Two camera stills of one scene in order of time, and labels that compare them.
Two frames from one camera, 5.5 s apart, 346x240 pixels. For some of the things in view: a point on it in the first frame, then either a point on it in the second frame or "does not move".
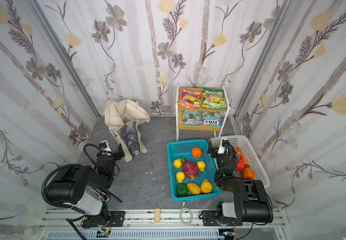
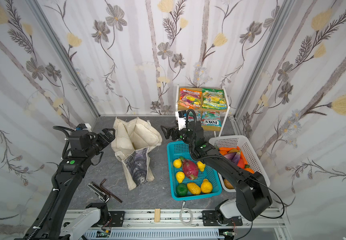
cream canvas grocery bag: (126, 119) to (132, 139)
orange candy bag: (189, 98) does not move
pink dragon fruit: (190, 169) does not move
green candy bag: (214, 99) does not move
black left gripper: (113, 157) to (100, 137)
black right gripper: (226, 152) to (173, 132)
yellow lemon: (177, 163) does not move
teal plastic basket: (178, 148) does not move
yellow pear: (180, 176) does not move
